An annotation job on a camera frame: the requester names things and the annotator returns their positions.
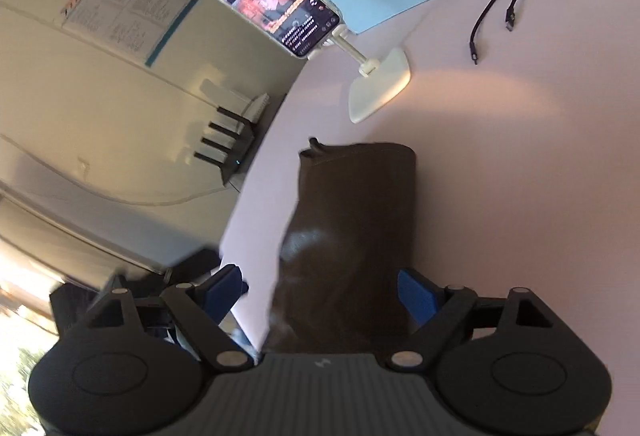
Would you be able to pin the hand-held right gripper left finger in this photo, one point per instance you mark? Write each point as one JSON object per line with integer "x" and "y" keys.
{"x": 220, "y": 293}

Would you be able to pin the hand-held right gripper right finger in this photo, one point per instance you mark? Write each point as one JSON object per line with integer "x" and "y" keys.
{"x": 420, "y": 293}

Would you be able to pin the brown garment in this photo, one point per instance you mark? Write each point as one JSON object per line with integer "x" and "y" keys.
{"x": 350, "y": 226}

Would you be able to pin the white phone stand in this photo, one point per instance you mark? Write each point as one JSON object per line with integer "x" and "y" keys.
{"x": 380, "y": 86}

